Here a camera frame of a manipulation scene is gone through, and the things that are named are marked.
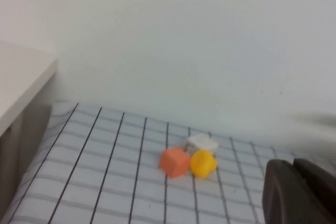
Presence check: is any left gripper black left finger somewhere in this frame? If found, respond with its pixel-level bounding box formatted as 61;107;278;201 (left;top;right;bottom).
261;158;324;224

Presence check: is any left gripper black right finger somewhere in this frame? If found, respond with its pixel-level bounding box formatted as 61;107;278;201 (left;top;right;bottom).
292;157;336;224

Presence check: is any yellow toy corn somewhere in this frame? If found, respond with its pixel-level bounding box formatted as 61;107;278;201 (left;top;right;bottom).
190;149;218;180

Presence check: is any white charger plug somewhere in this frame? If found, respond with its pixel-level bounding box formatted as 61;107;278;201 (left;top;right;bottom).
183;134;219;156

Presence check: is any orange foam cube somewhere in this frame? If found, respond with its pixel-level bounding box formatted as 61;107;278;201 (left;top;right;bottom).
159;147;191;179

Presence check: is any white grid tablecloth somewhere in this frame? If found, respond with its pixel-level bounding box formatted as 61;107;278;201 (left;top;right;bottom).
5;100;336;224

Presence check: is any white cabinet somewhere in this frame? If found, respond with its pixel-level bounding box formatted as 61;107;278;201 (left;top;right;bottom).
0;40;58;214

